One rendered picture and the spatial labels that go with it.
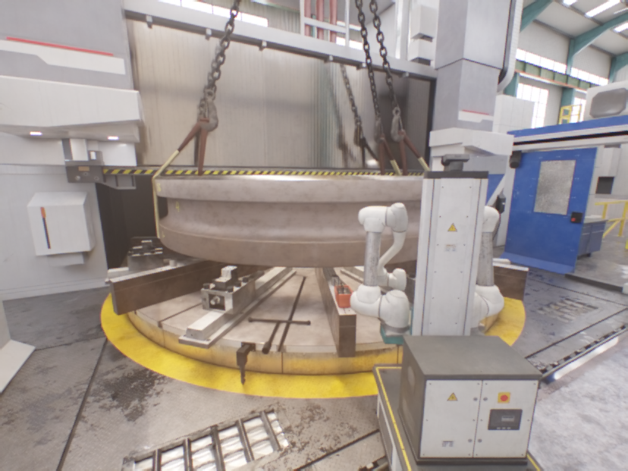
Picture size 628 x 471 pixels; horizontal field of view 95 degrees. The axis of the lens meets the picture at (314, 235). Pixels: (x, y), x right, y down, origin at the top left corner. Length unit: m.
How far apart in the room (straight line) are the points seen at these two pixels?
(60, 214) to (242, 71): 3.58
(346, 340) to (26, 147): 4.12
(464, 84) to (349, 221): 4.42
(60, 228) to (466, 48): 7.29
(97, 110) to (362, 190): 2.67
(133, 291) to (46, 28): 2.73
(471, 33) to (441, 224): 5.56
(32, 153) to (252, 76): 3.36
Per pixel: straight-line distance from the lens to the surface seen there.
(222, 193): 3.13
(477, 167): 9.08
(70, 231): 5.32
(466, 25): 6.98
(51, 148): 4.70
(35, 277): 5.99
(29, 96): 3.76
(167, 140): 5.48
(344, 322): 2.38
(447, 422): 1.79
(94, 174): 5.36
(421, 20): 8.40
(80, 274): 5.86
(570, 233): 7.03
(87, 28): 4.28
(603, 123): 6.80
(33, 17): 4.36
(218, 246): 3.26
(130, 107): 3.63
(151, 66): 5.70
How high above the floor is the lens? 1.74
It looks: 11 degrees down
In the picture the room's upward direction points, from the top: straight up
